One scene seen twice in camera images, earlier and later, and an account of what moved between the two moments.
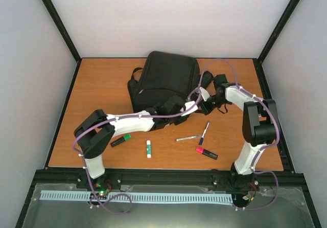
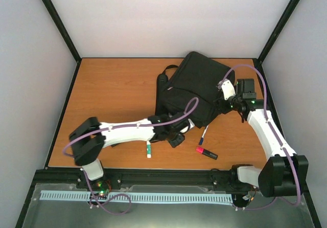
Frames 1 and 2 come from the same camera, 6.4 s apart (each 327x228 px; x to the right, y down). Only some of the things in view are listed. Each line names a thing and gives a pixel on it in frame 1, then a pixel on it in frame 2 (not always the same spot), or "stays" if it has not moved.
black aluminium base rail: x=282 y=177 stays
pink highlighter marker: x=207 y=153 stays
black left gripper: x=182 y=120 to x=176 y=143
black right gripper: x=206 y=110 to x=220 y=106
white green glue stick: x=148 y=149 stays
